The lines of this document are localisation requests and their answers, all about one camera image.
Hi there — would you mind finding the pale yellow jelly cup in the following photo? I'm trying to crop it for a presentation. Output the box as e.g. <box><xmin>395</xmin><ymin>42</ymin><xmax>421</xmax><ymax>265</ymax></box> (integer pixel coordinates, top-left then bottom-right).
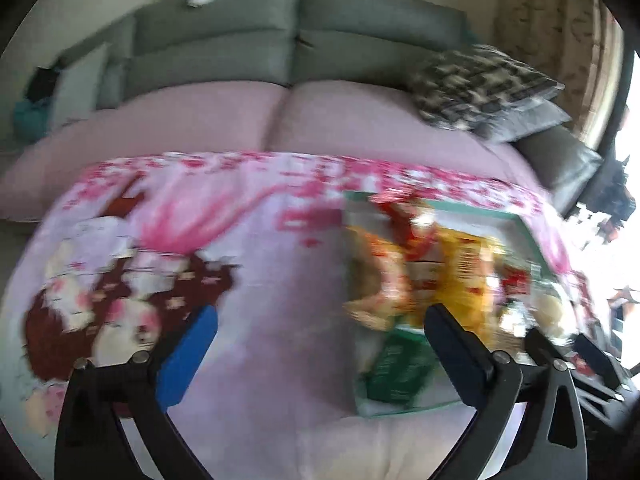
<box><xmin>530</xmin><ymin>289</ymin><xmax>576</xmax><ymax>344</ymax></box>

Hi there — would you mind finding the green snack box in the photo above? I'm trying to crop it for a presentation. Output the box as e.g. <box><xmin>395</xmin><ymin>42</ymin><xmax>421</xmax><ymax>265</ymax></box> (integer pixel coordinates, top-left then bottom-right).
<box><xmin>363</xmin><ymin>330</ymin><xmax>439</xmax><ymax>408</ymax></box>

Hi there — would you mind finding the orange yellow snack bag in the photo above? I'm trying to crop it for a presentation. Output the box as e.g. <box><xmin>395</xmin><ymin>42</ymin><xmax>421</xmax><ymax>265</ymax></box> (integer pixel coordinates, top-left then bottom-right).
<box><xmin>434</xmin><ymin>226</ymin><xmax>501</xmax><ymax>348</ymax></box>

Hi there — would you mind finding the orange biscuit packet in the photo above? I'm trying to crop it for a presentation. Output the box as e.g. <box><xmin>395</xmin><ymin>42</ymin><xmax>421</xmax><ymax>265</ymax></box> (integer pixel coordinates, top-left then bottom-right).
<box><xmin>344</xmin><ymin>226</ymin><xmax>414</xmax><ymax>332</ymax></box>

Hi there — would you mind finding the red snack packet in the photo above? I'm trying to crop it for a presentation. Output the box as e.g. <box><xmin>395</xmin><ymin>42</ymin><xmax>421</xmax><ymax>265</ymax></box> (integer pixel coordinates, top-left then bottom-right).
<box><xmin>369</xmin><ymin>188</ymin><xmax>437</xmax><ymax>261</ymax></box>

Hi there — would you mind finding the pink cartoon print cloth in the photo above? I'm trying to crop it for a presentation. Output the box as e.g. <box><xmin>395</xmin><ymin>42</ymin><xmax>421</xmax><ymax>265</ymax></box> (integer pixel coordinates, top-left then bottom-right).
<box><xmin>0</xmin><ymin>148</ymin><xmax>601</xmax><ymax>480</ymax></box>

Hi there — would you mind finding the white tray with teal rim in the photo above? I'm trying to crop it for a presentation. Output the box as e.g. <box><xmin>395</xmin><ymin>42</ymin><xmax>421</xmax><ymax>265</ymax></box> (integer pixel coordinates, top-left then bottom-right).
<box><xmin>343</xmin><ymin>192</ymin><xmax>578</xmax><ymax>417</ymax></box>

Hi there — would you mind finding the grey cushion under pillow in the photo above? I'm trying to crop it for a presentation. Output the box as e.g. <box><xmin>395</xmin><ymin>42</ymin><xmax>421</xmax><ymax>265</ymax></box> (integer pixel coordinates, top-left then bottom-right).
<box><xmin>473</xmin><ymin>100</ymin><xmax>570</xmax><ymax>144</ymax></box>

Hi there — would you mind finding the pink sofa seat cover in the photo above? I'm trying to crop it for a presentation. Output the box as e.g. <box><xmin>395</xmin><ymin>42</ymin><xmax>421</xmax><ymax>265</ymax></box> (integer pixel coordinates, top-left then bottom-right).
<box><xmin>1</xmin><ymin>80</ymin><xmax>544</xmax><ymax>222</ymax></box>

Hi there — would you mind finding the black white patterned pillow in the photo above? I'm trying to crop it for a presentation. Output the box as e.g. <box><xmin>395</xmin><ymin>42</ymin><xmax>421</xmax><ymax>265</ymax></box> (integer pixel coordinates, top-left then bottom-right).
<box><xmin>407</xmin><ymin>44</ymin><xmax>564</xmax><ymax>130</ymax></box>

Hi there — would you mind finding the light grey pillow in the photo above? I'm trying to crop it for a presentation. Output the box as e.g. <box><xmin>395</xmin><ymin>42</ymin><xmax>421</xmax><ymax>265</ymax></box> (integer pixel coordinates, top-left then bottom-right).
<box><xmin>48</xmin><ymin>44</ymin><xmax>110</xmax><ymax>131</ymax></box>

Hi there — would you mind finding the black bag on sofa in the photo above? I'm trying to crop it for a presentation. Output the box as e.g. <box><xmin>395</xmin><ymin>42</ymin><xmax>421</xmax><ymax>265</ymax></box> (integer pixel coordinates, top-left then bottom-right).
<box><xmin>24</xmin><ymin>66</ymin><xmax>61</xmax><ymax>103</ymax></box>

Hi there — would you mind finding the patterned beige curtain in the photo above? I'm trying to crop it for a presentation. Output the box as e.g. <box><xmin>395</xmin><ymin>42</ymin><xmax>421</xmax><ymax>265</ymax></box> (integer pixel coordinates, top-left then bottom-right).
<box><xmin>495</xmin><ymin>0</ymin><xmax>624</xmax><ymax>148</ymax></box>

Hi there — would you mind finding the grey sofa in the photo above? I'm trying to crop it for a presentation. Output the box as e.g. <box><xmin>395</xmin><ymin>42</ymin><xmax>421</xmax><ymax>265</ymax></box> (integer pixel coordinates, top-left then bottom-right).
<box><xmin>56</xmin><ymin>0</ymin><xmax>602</xmax><ymax>212</ymax></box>

